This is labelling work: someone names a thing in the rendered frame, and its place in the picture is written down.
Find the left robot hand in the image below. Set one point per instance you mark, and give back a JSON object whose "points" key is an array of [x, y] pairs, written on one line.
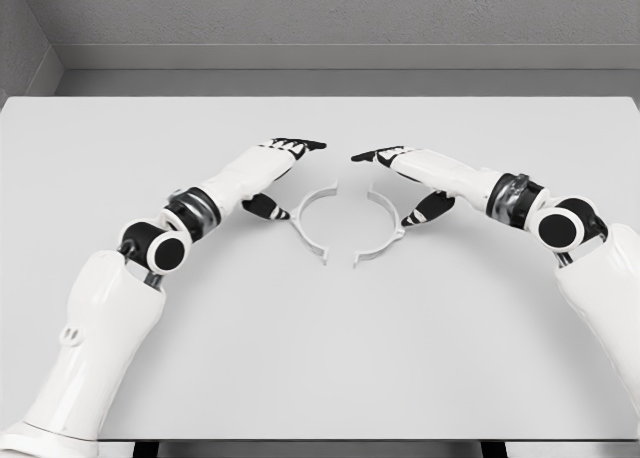
{"points": [[265, 163]]}

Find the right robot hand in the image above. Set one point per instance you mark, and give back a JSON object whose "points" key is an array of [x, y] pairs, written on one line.
{"points": [[425, 167]]}

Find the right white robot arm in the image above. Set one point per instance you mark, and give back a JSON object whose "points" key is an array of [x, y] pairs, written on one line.
{"points": [[565, 238]]}

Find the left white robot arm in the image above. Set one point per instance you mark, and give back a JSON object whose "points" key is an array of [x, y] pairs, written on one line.
{"points": [[115, 288]]}

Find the white pipe clamp half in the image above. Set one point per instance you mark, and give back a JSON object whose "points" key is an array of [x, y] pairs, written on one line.
{"points": [[311, 223], [387, 225]]}

